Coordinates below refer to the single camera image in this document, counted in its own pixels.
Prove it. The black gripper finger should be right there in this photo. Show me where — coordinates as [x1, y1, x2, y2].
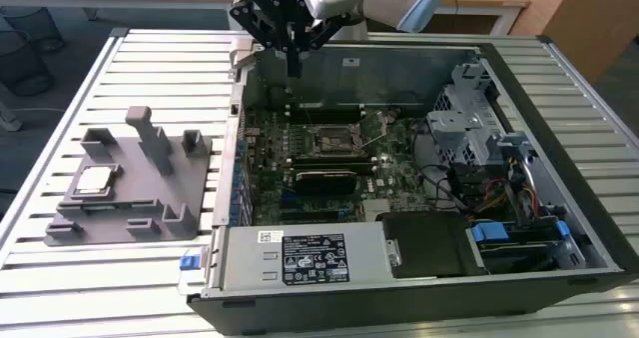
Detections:
[229, 0, 297, 79]
[295, 13, 354, 79]

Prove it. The metal socket cover frame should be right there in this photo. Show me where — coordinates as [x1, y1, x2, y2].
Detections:
[357, 109, 391, 148]

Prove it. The silver square CPU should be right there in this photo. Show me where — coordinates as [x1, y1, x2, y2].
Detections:
[74, 165, 120, 196]

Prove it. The CPU socket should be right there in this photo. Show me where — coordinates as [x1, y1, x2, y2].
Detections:
[309, 123, 363, 158]

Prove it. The silver metal drive cage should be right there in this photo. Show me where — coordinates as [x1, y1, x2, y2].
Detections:
[427, 63, 506, 167]

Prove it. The green motherboard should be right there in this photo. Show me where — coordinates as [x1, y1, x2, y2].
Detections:
[239, 105, 451, 227]

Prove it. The silver finned heatsink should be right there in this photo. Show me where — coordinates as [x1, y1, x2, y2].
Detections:
[362, 199, 394, 218]

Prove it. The grey plastic parts rack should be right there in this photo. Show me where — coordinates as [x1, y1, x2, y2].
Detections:
[43, 105, 214, 248]

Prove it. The wooden cabinet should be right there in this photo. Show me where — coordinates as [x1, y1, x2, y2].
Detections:
[509, 0, 639, 85]

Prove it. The silver metal support bar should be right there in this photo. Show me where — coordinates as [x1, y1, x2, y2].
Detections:
[486, 131, 546, 223]

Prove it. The white metal furniture foot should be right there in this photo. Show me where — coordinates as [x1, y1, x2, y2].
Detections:
[0, 102, 24, 132]

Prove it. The black rating label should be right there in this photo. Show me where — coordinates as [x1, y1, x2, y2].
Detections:
[282, 234, 351, 286]

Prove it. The silver power supply box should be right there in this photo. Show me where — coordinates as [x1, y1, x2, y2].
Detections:
[209, 225, 395, 292]

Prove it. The blue disk carrier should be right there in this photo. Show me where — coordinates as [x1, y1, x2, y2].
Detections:
[471, 221, 510, 248]

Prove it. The black open PC case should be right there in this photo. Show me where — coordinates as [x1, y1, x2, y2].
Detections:
[176, 34, 639, 337]

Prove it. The black wire mesh bin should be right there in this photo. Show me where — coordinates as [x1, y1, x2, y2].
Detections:
[0, 29, 56, 98]
[2, 7, 66, 53]

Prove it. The black wire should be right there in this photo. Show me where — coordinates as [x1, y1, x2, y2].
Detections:
[413, 119, 474, 214]

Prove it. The yellow wire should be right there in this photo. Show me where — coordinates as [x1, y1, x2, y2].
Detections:
[471, 194, 509, 214]

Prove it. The orange wire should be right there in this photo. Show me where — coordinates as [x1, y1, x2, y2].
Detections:
[518, 186, 543, 219]

